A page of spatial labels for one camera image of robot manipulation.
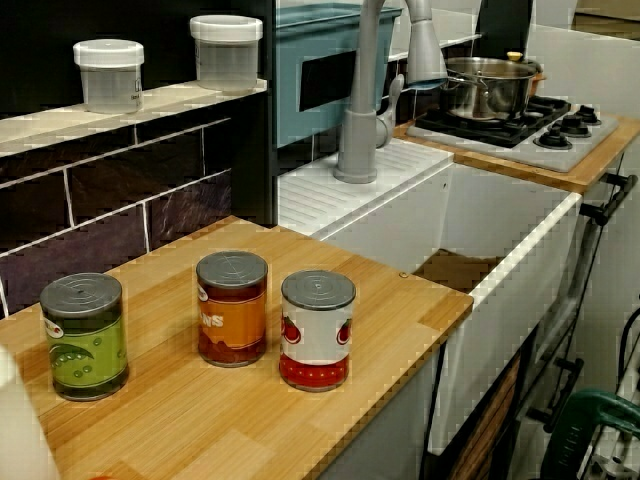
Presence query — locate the black cabinet handle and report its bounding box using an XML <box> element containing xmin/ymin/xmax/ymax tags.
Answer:
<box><xmin>527</xmin><ymin>357</ymin><xmax>585</xmax><ymax>434</ymax></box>
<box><xmin>579</xmin><ymin>172</ymin><xmax>639</xmax><ymax>227</ymax></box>

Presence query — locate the clear jar white lid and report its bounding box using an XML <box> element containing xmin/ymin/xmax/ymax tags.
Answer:
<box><xmin>189</xmin><ymin>14</ymin><xmax>264</xmax><ymax>93</ymax></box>
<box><xmin>73</xmin><ymin>39</ymin><xmax>146</xmax><ymax>115</ymax></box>

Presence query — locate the green clamp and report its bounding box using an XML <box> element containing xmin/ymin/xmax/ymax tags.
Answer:
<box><xmin>539</xmin><ymin>389</ymin><xmax>640</xmax><ymax>480</ymax></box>

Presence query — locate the grey black toy stove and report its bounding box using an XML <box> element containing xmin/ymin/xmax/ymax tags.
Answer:
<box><xmin>405</xmin><ymin>94</ymin><xmax>620</xmax><ymax>175</ymax></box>

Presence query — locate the red white tomato can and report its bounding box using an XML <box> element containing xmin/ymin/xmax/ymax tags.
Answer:
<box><xmin>279</xmin><ymin>270</ymin><xmax>357</xmax><ymax>393</ymax></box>

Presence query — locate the stainless steel pot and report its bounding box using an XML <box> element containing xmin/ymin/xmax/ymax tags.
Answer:
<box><xmin>439</xmin><ymin>51</ymin><xmax>546</xmax><ymax>121</ymax></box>

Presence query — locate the green peas can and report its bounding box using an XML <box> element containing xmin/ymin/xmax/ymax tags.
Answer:
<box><xmin>39</xmin><ymin>272</ymin><xmax>130</xmax><ymax>402</ymax></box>

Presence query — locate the grey toy faucet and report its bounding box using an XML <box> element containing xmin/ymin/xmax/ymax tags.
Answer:
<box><xmin>333</xmin><ymin>0</ymin><xmax>449</xmax><ymax>185</ymax></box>

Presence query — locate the black cable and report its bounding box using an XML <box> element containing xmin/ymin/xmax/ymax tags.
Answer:
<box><xmin>618</xmin><ymin>307</ymin><xmax>640</xmax><ymax>384</ymax></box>

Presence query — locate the wooden counter board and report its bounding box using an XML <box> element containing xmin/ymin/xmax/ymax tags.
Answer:
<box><xmin>0</xmin><ymin>215</ymin><xmax>474</xmax><ymax>480</ymax></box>

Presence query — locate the white toy sink unit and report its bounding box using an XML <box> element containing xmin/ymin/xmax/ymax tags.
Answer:
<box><xmin>277</xmin><ymin>138</ymin><xmax>584</xmax><ymax>456</ymax></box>

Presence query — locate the orange beans can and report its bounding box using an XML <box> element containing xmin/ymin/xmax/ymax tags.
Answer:
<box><xmin>195</xmin><ymin>250</ymin><xmax>269</xmax><ymax>369</ymax></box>

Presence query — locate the teal plastic bin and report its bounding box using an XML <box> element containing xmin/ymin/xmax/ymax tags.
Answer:
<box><xmin>275</xmin><ymin>2</ymin><xmax>404</xmax><ymax>150</ymax></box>

